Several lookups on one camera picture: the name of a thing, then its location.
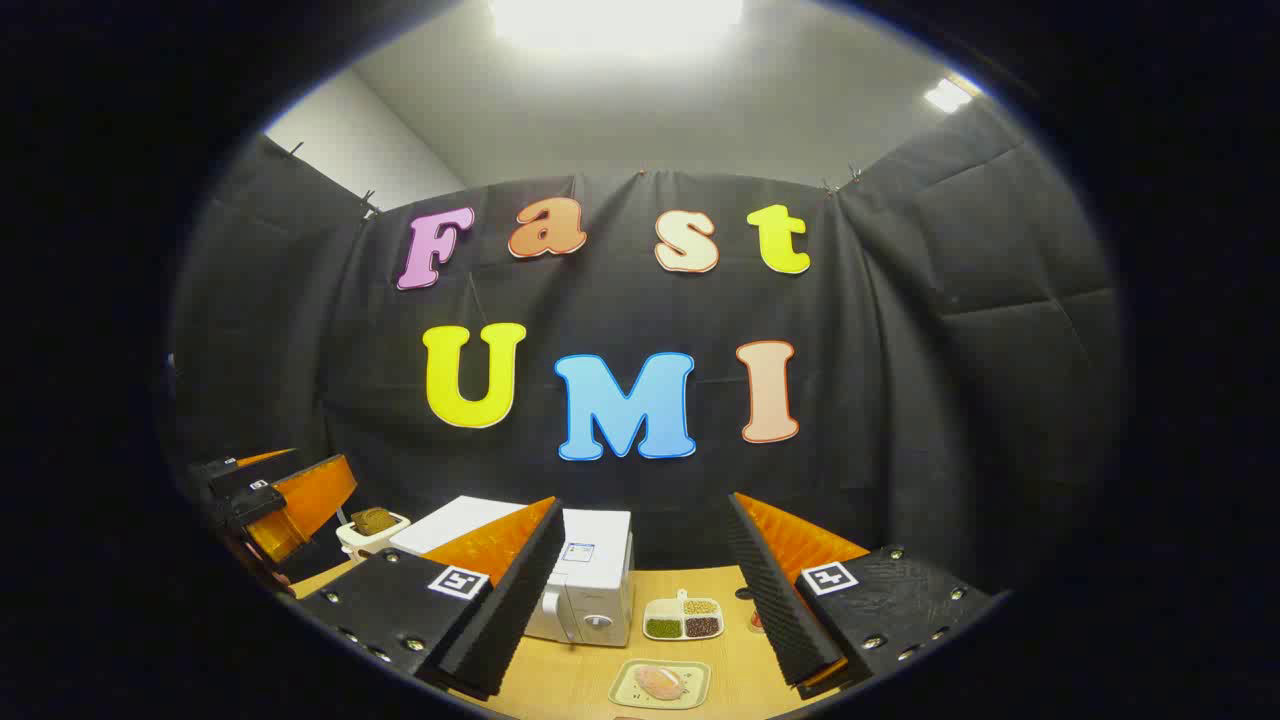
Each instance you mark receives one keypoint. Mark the black backdrop cloth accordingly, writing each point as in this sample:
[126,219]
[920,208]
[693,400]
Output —
[900,380]

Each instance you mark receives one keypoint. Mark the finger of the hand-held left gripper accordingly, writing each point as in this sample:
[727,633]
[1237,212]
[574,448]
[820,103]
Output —
[300,505]
[235,468]

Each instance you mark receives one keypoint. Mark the white microwave oven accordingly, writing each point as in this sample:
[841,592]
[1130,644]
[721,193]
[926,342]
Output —
[600,560]

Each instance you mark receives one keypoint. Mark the clear plastic bottle red label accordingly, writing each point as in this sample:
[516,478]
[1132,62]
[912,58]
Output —
[757,622]

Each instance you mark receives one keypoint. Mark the small ceiling light panel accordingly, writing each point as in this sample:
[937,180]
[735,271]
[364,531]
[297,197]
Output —
[948,95]

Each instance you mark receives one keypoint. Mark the white toaster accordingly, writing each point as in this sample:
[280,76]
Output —
[375,540]

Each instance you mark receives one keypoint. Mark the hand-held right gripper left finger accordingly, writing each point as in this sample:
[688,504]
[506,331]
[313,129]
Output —
[520,590]

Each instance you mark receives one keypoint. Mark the brown bread slice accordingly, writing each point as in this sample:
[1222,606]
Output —
[373,520]

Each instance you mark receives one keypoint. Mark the pink meat piece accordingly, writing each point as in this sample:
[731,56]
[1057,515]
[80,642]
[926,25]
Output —
[660,683]

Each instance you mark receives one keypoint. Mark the large ceiling light panel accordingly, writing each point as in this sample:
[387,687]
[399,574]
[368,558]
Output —
[615,20]

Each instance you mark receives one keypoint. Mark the pale green rectangular tray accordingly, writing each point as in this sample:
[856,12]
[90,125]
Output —
[695,690]

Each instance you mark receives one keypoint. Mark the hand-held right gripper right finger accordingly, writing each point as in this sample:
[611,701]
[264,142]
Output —
[775,590]

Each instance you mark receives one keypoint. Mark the divided dish of beans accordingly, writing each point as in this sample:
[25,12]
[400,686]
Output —
[683,620]

